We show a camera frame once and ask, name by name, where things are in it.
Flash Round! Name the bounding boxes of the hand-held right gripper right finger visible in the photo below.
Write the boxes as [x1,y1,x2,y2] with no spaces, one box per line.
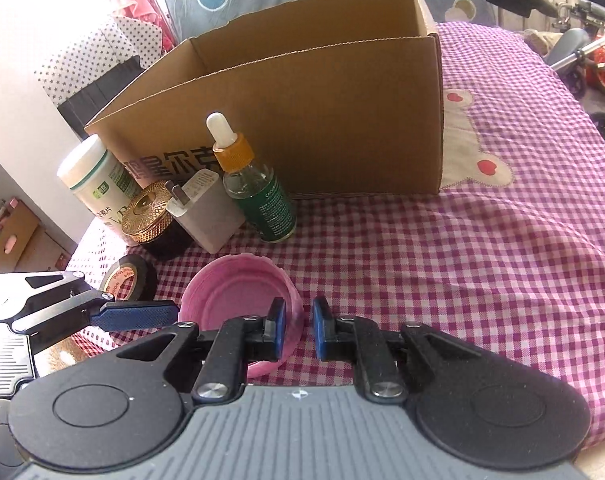
[311,295,477,404]

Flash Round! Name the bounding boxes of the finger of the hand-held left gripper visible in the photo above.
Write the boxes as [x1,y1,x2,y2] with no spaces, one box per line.
[10,269,180,349]

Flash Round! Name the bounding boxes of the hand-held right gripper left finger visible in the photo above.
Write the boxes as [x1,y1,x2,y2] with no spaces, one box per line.
[116,296,288,403]

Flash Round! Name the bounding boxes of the black tape roll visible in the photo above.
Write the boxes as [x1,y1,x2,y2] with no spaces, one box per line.
[104,255,158,302]

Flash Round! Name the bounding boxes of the pink silicone cup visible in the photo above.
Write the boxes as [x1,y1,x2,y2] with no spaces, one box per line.
[177,255,304,380]

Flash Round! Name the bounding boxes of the gold lid cosmetic jar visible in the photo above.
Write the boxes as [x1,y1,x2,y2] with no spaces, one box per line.
[121,180,196,262]

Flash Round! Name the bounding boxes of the white charger plug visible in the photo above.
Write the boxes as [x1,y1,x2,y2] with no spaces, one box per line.
[165,169,246,254]

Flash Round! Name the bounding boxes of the green dropper bottle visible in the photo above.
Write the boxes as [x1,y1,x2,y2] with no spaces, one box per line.
[205,112,298,243]

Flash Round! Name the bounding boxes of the brown cardboard box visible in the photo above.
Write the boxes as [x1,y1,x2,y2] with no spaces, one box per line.
[84,0,443,198]

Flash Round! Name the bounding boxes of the white supplement bottle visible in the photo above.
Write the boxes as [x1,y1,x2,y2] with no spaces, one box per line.
[56,135,138,233]

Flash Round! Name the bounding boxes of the dark cabinet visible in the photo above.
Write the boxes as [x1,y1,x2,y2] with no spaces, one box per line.
[57,57,148,141]

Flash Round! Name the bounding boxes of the white polka dot cloth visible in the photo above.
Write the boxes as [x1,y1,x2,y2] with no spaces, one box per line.
[35,15,170,106]

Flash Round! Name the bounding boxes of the pink hanging clothes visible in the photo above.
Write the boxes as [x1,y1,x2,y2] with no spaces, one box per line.
[117,0,178,51]

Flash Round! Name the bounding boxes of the red and grey toy vehicle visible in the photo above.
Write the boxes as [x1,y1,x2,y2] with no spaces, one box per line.
[545,25,605,98]

